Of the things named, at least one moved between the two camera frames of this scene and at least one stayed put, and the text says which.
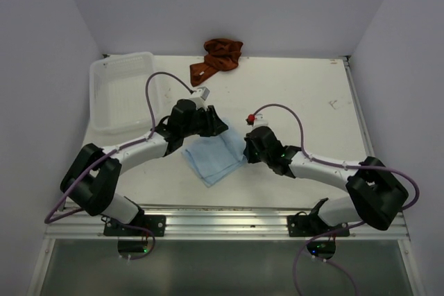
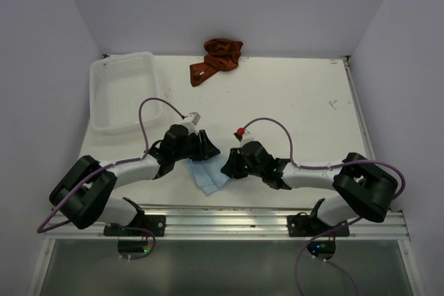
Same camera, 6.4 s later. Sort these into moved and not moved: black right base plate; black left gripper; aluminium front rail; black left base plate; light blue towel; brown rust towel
Moved: black left gripper; light blue towel
Not moved: black left base plate; black right base plate; aluminium front rail; brown rust towel
